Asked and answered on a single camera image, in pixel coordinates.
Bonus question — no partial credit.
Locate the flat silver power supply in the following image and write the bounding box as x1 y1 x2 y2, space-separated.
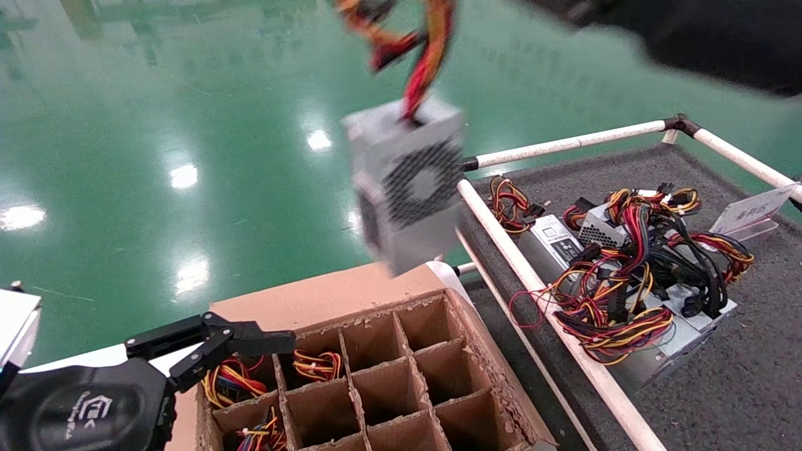
611 282 739 395

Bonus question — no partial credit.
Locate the zip-tied yellow black wire bundle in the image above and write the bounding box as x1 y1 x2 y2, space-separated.
603 184 701 217

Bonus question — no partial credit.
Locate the silver power supply white label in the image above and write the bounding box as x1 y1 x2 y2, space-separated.
519 214 603 298

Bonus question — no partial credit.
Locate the looped red yellow wire bundle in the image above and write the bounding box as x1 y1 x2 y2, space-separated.
489 177 544 235

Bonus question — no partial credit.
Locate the clear acrylic sign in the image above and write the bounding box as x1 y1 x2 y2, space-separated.
708 185 795 242

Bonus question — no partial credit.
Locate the cardboard box with dividers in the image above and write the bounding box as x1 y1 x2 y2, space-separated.
166 253 558 451

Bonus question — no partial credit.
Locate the thick black cable bundle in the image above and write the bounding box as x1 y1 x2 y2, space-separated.
627 213 727 320

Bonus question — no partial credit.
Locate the red blue cable bundle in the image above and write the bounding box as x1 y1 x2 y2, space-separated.
627 204 650 257

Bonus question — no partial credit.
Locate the silver power supply perforated side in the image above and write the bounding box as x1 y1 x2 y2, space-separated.
575 204 628 249

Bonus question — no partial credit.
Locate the grey power supply unit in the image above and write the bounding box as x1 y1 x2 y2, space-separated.
334 0 469 277

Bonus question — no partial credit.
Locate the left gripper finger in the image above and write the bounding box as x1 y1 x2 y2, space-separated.
168 321 297 395

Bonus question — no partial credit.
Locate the white pipe frame cart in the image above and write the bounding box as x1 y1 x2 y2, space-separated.
448 143 802 451

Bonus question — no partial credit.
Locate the red yellow black wire bundle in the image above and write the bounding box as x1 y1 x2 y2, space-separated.
664 232 756 286

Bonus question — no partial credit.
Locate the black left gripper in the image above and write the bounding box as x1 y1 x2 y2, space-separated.
0 312 221 451

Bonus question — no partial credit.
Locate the power supply with coloured wires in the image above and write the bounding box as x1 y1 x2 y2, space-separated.
233 406 288 451
291 349 343 383
199 356 269 409

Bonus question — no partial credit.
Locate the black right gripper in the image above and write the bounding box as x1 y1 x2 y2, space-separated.
520 0 802 99

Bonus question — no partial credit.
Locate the short red yellow wire bundle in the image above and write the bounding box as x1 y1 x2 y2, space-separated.
562 202 587 231

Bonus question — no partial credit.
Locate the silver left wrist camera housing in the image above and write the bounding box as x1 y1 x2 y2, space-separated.
0 290 42 376

